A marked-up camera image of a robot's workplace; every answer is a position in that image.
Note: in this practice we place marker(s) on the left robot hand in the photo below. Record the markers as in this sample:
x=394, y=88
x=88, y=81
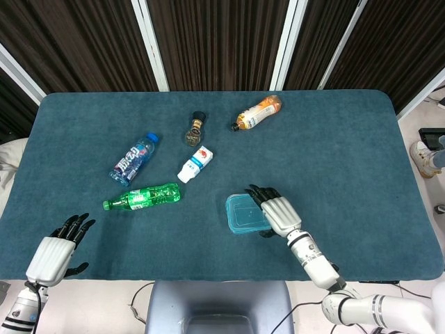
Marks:
x=50, y=261

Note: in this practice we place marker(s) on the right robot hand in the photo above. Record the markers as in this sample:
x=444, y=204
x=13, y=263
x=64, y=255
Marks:
x=281, y=215

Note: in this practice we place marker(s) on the blue plastic lid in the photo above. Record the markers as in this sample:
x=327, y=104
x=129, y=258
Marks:
x=243, y=215

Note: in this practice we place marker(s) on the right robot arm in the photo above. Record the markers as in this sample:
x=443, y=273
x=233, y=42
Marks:
x=320, y=268

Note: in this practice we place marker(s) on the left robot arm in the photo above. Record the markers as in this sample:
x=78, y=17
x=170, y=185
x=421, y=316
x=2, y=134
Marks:
x=19, y=309

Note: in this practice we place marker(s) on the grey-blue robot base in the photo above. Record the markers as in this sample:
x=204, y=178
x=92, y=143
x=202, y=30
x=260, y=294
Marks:
x=219, y=302

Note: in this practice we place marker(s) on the teal table cloth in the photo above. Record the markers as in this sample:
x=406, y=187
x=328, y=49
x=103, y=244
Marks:
x=191, y=250

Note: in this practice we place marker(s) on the white milk carton bottle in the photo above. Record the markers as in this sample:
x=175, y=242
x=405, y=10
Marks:
x=194, y=165

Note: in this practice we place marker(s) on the white cloth bundle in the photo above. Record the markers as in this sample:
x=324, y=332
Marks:
x=10, y=163

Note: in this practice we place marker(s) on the orange tea bottle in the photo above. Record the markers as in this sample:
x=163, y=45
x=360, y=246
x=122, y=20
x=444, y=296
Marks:
x=257, y=113

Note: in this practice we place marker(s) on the green plastic soda bottle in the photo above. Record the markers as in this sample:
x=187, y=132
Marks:
x=146, y=197

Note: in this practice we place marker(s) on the black cap pepper grinder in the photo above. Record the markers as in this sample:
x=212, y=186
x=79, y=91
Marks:
x=194, y=130

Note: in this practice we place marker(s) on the blue label water bottle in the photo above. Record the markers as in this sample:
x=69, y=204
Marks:
x=133, y=160

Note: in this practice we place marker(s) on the white sneaker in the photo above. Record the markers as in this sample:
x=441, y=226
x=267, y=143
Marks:
x=420, y=156

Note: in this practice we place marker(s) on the dark shoe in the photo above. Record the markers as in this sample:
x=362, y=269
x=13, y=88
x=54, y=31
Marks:
x=441, y=208

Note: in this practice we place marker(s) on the black device on floor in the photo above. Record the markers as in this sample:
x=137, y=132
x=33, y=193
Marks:
x=429, y=135

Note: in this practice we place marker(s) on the grey trouser leg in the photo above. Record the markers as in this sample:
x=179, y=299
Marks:
x=441, y=153

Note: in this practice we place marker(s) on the brown screen panel white frame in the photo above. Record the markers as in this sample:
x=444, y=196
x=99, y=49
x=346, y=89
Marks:
x=80, y=41
x=320, y=38
x=215, y=41
x=14, y=104
x=400, y=45

